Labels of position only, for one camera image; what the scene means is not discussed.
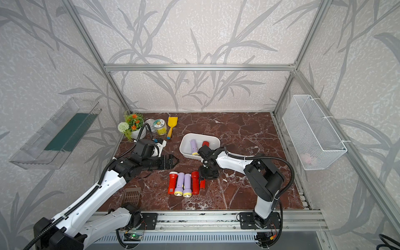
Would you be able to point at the white plastic storage box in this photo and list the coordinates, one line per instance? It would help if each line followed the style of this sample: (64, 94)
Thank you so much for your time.
(185, 147)

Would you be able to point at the pink object in basket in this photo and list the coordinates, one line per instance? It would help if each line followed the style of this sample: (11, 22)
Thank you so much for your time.
(307, 159)

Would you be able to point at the white wire mesh basket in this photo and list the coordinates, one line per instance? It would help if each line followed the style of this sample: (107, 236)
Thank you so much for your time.
(311, 132)

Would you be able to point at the purple flashlight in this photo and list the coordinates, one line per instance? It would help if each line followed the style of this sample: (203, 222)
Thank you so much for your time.
(194, 148)
(179, 186)
(187, 191)

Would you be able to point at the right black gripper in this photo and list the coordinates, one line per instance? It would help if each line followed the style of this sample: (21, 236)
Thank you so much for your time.
(202, 176)

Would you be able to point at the yellow toy shovel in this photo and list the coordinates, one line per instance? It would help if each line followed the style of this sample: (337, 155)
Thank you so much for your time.
(172, 122)

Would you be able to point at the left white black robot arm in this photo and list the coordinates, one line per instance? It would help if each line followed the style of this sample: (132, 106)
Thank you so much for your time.
(71, 230)

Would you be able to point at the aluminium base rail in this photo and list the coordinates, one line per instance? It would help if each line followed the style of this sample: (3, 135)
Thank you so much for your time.
(230, 221)

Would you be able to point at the green yellow labelled can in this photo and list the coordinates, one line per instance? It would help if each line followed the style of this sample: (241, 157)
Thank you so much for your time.
(160, 127)

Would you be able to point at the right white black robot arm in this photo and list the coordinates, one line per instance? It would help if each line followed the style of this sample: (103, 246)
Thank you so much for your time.
(263, 175)

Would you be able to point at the clear plastic wall shelf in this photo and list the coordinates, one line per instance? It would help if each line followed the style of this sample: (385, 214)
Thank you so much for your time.
(50, 147)

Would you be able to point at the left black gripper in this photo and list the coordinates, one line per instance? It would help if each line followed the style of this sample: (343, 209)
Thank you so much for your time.
(170, 165)

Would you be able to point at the silver tin can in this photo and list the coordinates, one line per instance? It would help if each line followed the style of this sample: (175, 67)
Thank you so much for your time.
(151, 124)

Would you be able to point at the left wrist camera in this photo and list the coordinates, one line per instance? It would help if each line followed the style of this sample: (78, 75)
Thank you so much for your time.
(149, 148)

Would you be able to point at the green circuit board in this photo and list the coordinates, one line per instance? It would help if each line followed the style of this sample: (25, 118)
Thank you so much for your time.
(132, 237)

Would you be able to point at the potted orange flower plant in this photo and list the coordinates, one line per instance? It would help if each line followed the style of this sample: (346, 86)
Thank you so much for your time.
(132, 127)

